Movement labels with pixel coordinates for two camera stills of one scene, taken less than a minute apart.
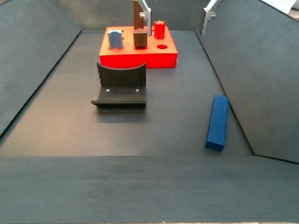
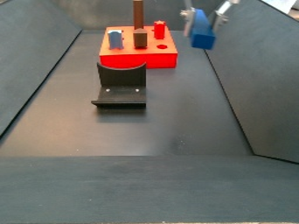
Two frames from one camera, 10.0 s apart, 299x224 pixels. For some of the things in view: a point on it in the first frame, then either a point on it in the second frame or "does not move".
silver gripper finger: (210, 15) → (221, 18)
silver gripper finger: (147, 16) → (187, 13)
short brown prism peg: (141, 38) does not move
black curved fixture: (123, 87) does not move
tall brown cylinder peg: (138, 20) does not move
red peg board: (159, 55) does not move
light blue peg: (115, 38) does not move
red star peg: (159, 29) does not move
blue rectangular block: (218, 122) → (202, 36)
